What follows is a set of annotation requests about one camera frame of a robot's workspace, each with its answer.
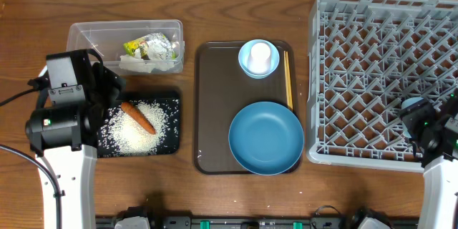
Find light blue cup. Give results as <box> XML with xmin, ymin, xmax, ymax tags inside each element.
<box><xmin>399</xmin><ymin>97</ymin><xmax>424</xmax><ymax>139</ymax></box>

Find white tissue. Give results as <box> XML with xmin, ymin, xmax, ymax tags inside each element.
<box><xmin>119</xmin><ymin>55</ymin><xmax>175</xmax><ymax>73</ymax></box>

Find orange carrot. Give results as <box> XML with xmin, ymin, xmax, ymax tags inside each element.
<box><xmin>121</xmin><ymin>102</ymin><xmax>156</xmax><ymax>135</ymax></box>

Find white rice pile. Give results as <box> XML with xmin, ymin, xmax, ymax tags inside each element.
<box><xmin>99</xmin><ymin>99</ymin><xmax>180</xmax><ymax>157</ymax></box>

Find green yellow snack wrapper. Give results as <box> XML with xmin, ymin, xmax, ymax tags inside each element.
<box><xmin>122</xmin><ymin>32</ymin><xmax>177</xmax><ymax>61</ymax></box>

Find large blue plate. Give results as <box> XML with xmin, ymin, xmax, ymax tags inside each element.
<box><xmin>228</xmin><ymin>102</ymin><xmax>305</xmax><ymax>175</ymax></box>

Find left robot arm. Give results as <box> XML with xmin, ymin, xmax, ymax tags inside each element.
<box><xmin>25</xmin><ymin>49</ymin><xmax>125</xmax><ymax>228</ymax></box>

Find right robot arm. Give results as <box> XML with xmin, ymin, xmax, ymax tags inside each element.
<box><xmin>398</xmin><ymin>92</ymin><xmax>457</xmax><ymax>229</ymax></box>

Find grey dishwasher rack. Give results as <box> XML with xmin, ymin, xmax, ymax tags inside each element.
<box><xmin>306</xmin><ymin>0</ymin><xmax>457</xmax><ymax>172</ymax></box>

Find clear plastic bin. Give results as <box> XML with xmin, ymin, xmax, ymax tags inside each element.
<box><xmin>67</xmin><ymin>19</ymin><xmax>185</xmax><ymax>75</ymax></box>

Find black shallow tray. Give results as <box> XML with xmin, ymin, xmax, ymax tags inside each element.
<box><xmin>94</xmin><ymin>89</ymin><xmax>182</xmax><ymax>160</ymax></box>

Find brown serving tray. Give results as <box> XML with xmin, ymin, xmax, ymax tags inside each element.
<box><xmin>193</xmin><ymin>40</ymin><xmax>296</xmax><ymax>175</ymax></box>

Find right wooden chopstick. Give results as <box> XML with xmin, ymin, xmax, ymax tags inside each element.
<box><xmin>286</xmin><ymin>51</ymin><xmax>294</xmax><ymax>112</ymax></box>

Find small light blue bowl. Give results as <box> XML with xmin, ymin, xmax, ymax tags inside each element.
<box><xmin>238</xmin><ymin>39</ymin><xmax>280</xmax><ymax>79</ymax></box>

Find pink cup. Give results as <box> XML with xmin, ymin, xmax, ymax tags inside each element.
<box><xmin>247</xmin><ymin>42</ymin><xmax>271</xmax><ymax>74</ymax></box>

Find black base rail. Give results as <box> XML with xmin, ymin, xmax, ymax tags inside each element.
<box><xmin>95</xmin><ymin>207</ymin><xmax>394</xmax><ymax>229</ymax></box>

